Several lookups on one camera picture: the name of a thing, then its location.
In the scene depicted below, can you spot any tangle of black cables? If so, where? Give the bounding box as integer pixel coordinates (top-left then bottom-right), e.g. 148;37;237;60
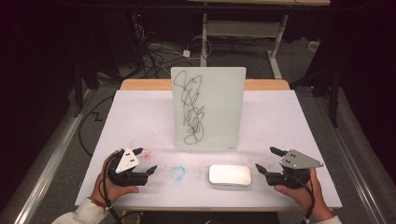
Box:
130;21;194;80

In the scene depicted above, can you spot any white table cover sheet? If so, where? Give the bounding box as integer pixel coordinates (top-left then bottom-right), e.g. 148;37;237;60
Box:
75;89;343;210

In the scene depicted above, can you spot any white whiteboard eraser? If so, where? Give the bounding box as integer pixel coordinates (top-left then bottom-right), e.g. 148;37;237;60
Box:
207;163;252;187

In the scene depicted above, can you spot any hand-held gripper black cable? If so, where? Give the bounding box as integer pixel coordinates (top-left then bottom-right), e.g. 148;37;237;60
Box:
288;174;316;224
98;153;125;224

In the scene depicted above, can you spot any person's left hand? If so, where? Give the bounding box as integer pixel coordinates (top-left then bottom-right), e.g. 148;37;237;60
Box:
90;149;140;210

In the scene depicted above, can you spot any person's right hand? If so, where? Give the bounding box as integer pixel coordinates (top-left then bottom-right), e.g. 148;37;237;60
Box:
274;168;335;223

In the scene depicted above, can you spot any left hand-held gripper black cable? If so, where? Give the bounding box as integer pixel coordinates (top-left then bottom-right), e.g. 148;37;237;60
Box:
98;153;125;224

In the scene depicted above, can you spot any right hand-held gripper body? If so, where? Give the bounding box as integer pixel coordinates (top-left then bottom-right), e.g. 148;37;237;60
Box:
265;148;325;189

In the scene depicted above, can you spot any black floor cable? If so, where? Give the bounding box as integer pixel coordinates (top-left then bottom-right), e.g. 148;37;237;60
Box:
78;93;117;158

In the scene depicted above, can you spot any red bracelet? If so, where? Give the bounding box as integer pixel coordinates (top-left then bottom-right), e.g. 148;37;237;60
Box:
88;196;109;211

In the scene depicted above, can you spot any right hand-held gripper black cable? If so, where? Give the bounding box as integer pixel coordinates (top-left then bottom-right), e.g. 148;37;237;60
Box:
288;174;316;224

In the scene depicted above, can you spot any grey metal floor rail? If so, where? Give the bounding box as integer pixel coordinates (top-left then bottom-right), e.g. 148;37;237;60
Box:
0;89;96;224
306;90;396;224

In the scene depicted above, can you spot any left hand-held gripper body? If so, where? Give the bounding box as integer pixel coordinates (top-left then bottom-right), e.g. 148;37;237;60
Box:
106;147;149;188

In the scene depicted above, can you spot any black metal stand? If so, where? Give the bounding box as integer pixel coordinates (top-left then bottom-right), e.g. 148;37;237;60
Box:
329;69;341;129

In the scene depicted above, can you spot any white metal desk frame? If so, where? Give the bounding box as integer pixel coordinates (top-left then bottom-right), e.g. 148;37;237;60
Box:
200;12;290;79

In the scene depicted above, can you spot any white whiteboard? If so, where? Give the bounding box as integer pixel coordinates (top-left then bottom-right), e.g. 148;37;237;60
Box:
170;66;248;153

